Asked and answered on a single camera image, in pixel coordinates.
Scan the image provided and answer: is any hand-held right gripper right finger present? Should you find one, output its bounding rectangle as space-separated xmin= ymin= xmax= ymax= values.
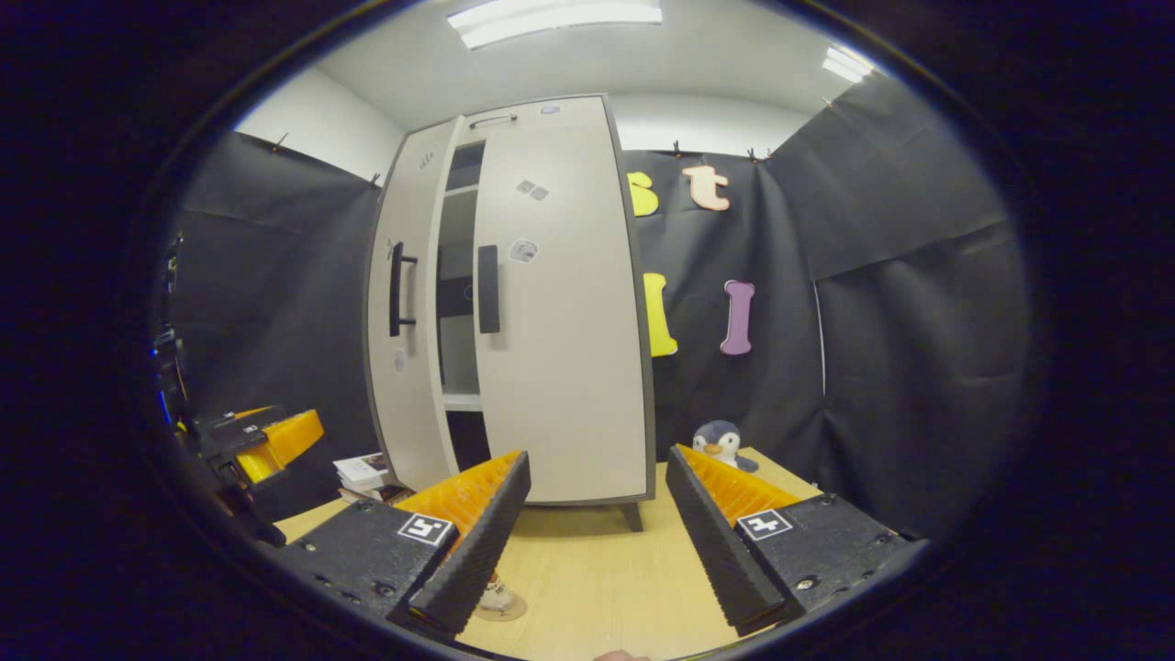
xmin=665 ymin=445 xmax=928 ymax=639

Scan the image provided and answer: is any clear bottle with red label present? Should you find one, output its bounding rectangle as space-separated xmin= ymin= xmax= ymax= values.
xmin=477 ymin=571 xmax=520 ymax=614

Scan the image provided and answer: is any white and grey cabinet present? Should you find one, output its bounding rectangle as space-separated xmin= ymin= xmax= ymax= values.
xmin=365 ymin=92 xmax=658 ymax=533

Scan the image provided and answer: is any penguin plush toy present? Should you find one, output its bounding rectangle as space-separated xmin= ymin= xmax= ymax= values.
xmin=691 ymin=420 xmax=760 ymax=474

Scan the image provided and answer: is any stack of books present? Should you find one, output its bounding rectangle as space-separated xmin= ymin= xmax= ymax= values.
xmin=332 ymin=452 xmax=414 ymax=504

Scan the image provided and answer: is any black backdrop cloth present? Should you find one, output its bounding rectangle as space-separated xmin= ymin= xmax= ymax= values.
xmin=151 ymin=73 xmax=1034 ymax=543

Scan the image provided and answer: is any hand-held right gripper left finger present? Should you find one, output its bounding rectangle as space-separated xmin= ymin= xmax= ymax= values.
xmin=275 ymin=450 xmax=533 ymax=642

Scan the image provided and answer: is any black door handle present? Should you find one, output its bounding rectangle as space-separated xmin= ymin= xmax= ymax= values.
xmin=388 ymin=241 xmax=420 ymax=339
xmin=477 ymin=244 xmax=502 ymax=335

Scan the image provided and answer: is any ceiling light panel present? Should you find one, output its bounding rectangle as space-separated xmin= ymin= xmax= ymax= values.
xmin=822 ymin=46 xmax=875 ymax=84
xmin=447 ymin=0 xmax=664 ymax=50

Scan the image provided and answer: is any white cabinet door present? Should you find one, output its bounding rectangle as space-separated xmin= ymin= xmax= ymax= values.
xmin=472 ymin=119 xmax=655 ymax=506
xmin=367 ymin=118 xmax=462 ymax=493

